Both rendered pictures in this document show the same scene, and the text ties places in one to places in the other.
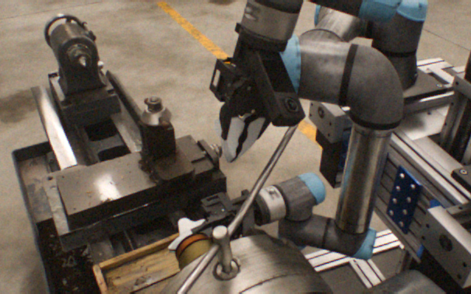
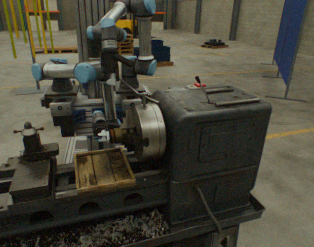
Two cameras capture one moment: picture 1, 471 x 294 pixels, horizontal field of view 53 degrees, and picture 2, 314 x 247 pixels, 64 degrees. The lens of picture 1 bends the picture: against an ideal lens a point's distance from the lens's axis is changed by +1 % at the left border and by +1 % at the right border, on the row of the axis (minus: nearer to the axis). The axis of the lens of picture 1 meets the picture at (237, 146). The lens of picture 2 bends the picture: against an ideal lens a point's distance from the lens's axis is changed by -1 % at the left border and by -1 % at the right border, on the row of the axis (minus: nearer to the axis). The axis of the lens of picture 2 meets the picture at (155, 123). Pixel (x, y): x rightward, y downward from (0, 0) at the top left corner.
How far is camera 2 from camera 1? 127 cm
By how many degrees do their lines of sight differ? 68
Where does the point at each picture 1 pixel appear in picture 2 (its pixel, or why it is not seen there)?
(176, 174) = (56, 146)
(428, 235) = (126, 107)
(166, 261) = (86, 172)
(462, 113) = (93, 86)
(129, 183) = (40, 166)
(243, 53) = (107, 57)
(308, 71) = (97, 69)
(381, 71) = not seen: hidden behind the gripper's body
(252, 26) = (113, 46)
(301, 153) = not seen: outside the picture
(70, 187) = (24, 185)
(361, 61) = not seen: hidden behind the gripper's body
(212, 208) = (98, 127)
